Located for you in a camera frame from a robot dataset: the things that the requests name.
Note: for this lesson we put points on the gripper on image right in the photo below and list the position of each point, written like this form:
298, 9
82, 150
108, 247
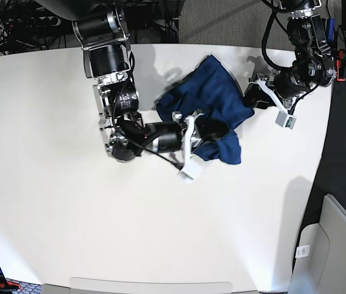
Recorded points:
281, 89

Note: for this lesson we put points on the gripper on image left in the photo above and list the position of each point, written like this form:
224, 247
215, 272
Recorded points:
196, 129

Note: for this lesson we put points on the blue long-sleeve shirt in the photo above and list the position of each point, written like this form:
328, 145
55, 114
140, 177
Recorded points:
211, 88

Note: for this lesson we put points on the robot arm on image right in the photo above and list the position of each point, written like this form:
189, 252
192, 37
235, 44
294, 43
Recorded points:
312, 68

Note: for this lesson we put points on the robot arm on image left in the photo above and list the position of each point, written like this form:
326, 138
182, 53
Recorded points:
101, 29

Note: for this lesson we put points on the red clamp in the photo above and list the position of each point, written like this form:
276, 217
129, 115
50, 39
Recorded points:
340, 65

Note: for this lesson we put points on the beige plastic bin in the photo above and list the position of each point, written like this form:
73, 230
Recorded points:
320, 258

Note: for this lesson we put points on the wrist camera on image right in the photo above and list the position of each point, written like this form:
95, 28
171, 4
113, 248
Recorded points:
286, 120

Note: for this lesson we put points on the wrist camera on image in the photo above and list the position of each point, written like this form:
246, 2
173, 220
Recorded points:
286, 120
190, 171

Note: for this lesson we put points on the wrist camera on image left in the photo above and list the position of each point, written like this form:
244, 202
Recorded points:
190, 171

